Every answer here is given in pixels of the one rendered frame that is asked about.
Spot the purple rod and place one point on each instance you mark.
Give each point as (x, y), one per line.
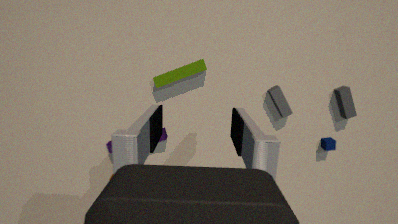
(163, 137)

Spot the lime green rod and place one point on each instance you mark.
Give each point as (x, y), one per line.
(180, 73)

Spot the grey rectangular block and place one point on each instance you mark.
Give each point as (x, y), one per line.
(345, 102)
(280, 101)

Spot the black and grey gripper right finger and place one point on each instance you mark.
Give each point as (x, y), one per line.
(258, 151)

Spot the small blue block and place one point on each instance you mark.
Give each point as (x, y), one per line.
(328, 144)

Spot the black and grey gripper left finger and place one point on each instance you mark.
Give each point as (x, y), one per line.
(132, 146)

